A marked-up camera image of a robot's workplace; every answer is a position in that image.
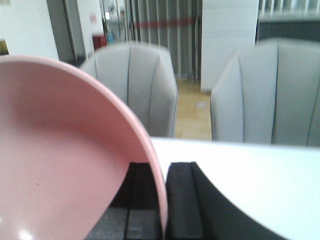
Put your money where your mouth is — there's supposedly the right grey upholstered chair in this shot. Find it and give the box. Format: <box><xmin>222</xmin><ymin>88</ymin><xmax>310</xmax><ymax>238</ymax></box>
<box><xmin>210</xmin><ymin>38</ymin><xmax>320</xmax><ymax>147</ymax></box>

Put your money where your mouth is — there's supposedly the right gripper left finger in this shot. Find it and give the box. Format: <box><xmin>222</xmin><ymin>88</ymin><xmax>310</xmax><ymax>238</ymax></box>
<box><xmin>86</xmin><ymin>162</ymin><xmax>163</xmax><ymax>240</ymax></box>

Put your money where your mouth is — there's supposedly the grey counter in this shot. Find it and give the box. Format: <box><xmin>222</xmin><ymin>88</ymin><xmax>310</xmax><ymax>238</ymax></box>
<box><xmin>255</xmin><ymin>16</ymin><xmax>320</xmax><ymax>42</ymax></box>

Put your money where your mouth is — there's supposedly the white cabinet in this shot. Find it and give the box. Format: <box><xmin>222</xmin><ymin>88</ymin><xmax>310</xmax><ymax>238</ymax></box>
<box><xmin>200</xmin><ymin>0</ymin><xmax>259</xmax><ymax>92</ymax></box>

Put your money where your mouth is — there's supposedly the grey upholstered chair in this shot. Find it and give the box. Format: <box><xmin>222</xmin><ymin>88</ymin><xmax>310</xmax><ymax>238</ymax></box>
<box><xmin>210</xmin><ymin>38</ymin><xmax>320</xmax><ymax>147</ymax></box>
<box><xmin>80</xmin><ymin>42</ymin><xmax>178</xmax><ymax>138</ymax></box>

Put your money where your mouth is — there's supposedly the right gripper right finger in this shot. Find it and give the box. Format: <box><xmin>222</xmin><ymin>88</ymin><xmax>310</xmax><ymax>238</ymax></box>
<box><xmin>166</xmin><ymin>162</ymin><xmax>282</xmax><ymax>240</ymax></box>

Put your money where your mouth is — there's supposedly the pink plastic bowl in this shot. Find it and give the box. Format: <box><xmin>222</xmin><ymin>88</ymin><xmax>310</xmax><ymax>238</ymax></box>
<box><xmin>0</xmin><ymin>55</ymin><xmax>168</xmax><ymax>240</ymax></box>

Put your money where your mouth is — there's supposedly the red barrier tape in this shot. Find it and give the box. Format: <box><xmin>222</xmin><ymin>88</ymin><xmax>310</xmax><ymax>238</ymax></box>
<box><xmin>134</xmin><ymin>17</ymin><xmax>196</xmax><ymax>29</ymax></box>

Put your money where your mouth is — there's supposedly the left grey upholstered chair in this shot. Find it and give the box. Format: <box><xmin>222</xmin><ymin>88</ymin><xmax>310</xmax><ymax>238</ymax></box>
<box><xmin>80</xmin><ymin>42</ymin><xmax>178</xmax><ymax>138</ymax></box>

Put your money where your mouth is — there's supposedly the red bin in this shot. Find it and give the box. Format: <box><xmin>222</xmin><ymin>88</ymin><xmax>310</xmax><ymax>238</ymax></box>
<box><xmin>92</xmin><ymin>34</ymin><xmax>107</xmax><ymax>50</ymax></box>

